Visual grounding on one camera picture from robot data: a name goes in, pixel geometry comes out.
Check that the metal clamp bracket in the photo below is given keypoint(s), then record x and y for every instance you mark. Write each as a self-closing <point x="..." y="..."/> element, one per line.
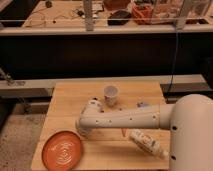
<point x="9" y="80"/>

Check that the orange ceramic bowl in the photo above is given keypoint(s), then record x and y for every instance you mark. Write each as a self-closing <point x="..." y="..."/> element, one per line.
<point x="62" y="151"/>

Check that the orange basket on shelf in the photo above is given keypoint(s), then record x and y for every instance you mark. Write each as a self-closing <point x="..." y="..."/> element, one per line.
<point x="142" y="15"/>

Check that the small orange stick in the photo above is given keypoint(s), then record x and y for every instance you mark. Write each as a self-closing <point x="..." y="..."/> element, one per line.
<point x="124" y="132"/>

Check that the white plastic bottle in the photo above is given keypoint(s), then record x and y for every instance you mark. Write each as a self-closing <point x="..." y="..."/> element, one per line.
<point x="147" y="143"/>

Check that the grey metal upright post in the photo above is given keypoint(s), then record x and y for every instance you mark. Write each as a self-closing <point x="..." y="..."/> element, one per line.
<point x="87" y="4"/>

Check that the black pouch on shelf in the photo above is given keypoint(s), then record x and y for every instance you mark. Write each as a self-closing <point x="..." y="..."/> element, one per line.
<point x="119" y="17"/>

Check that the translucent plastic cup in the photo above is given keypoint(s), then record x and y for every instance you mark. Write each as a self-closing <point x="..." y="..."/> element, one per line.
<point x="110" y="95"/>

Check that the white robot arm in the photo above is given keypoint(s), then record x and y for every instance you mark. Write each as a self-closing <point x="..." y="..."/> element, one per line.
<point x="189" y="120"/>

